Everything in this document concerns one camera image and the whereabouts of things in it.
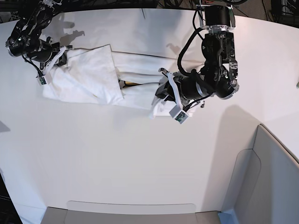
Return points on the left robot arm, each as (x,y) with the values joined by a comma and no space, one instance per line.
(219,74)

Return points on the white t-shirt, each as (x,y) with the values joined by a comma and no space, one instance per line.
(105,77)

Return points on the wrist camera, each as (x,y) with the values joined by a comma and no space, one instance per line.
(44,80)
(178,114)

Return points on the beige chair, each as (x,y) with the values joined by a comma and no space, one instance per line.
(263,188)

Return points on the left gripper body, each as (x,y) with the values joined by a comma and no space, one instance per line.
(175,91)

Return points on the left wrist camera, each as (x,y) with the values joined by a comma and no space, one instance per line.
(178,114)

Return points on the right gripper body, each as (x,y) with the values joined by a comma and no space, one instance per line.
(47,53)

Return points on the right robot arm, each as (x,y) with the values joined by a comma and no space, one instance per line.
(25,40)

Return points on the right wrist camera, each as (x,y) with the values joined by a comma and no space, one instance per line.
(44,80)

